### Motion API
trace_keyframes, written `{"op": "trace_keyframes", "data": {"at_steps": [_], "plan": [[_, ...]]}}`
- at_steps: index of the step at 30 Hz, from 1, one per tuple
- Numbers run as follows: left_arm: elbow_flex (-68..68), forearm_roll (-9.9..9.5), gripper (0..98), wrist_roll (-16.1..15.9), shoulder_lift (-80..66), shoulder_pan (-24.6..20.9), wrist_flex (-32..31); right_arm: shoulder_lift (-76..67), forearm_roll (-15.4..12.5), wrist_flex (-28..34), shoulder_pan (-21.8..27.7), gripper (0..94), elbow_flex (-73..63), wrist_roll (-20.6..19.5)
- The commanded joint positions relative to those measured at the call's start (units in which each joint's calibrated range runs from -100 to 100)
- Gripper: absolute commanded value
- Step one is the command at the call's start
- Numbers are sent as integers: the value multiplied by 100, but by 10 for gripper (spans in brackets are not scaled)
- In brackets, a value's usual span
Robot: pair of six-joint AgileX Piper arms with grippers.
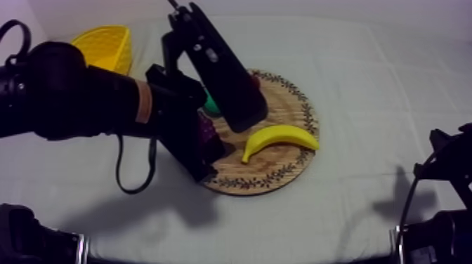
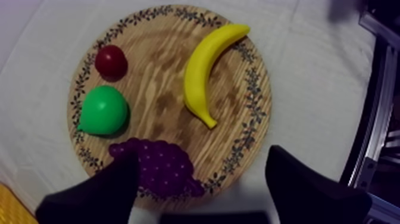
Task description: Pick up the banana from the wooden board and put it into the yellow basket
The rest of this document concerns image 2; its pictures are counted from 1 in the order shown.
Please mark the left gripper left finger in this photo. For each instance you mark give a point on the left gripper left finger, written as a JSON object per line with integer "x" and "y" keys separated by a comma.
{"x": 100, "y": 194}

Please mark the green toy pear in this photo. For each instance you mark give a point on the green toy pear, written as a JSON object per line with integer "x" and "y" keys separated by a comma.
{"x": 103, "y": 111}

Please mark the yellow toy banana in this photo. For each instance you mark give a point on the yellow toy banana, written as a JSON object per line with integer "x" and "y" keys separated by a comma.
{"x": 200, "y": 72}

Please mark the silver metal bar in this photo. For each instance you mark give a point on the silver metal bar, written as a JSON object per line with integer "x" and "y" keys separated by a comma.
{"x": 376, "y": 106}

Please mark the round wooden board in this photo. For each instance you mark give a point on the round wooden board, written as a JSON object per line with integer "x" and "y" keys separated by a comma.
{"x": 168, "y": 103}

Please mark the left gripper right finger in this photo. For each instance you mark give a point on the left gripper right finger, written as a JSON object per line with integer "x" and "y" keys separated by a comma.
{"x": 306, "y": 194}

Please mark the small red fruit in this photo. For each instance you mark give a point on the small red fruit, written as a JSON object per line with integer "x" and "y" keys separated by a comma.
{"x": 111, "y": 61}

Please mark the purple toy grapes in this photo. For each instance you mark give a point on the purple toy grapes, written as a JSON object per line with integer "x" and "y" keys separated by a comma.
{"x": 165, "y": 169}

